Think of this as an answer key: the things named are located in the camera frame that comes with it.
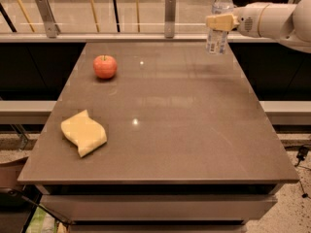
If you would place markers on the yellow wavy sponge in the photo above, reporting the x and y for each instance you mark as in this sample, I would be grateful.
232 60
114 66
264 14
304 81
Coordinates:
84 132

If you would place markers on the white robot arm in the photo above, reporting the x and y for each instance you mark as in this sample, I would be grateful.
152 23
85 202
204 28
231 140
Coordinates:
287 24

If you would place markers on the green white package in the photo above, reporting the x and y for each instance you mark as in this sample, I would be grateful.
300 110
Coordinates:
41 222

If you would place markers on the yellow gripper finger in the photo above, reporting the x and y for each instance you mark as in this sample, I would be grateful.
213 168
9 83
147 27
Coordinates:
222 22

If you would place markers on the clear blue-label plastic bottle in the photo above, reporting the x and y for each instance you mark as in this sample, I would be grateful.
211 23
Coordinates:
216 38

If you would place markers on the black power adapter with cable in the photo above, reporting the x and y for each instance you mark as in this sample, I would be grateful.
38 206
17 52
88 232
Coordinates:
301 155

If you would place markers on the red apple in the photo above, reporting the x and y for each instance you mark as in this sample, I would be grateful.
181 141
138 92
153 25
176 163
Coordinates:
105 66

